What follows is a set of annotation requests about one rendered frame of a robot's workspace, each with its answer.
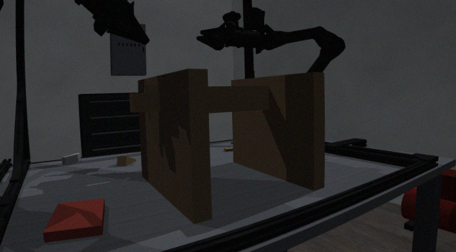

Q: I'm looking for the dark brown wooden rail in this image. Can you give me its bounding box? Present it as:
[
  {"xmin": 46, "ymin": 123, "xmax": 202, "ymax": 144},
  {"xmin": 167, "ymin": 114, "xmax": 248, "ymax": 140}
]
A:
[{"xmin": 129, "ymin": 86, "xmax": 269, "ymax": 114}]

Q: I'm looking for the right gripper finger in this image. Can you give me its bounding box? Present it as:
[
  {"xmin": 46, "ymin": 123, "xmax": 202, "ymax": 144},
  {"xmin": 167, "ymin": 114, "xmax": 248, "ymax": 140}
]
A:
[
  {"xmin": 107, "ymin": 29, "xmax": 141, "ymax": 43},
  {"xmin": 109, "ymin": 1, "xmax": 150, "ymax": 44}
]

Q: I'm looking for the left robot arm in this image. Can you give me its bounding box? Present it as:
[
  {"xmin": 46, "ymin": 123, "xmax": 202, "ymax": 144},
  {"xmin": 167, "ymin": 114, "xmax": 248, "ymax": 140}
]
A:
[{"xmin": 223, "ymin": 7, "xmax": 346, "ymax": 73}]

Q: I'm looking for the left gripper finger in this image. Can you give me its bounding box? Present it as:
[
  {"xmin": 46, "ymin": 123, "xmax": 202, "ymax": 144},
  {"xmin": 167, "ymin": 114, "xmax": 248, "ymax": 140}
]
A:
[
  {"xmin": 200, "ymin": 23, "xmax": 225, "ymax": 43},
  {"xmin": 197, "ymin": 36, "xmax": 216, "ymax": 49}
]

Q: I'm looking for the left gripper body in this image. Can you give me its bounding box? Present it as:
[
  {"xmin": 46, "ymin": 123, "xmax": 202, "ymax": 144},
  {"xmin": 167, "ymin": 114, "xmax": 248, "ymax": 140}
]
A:
[{"xmin": 215, "ymin": 21, "xmax": 247, "ymax": 51}]

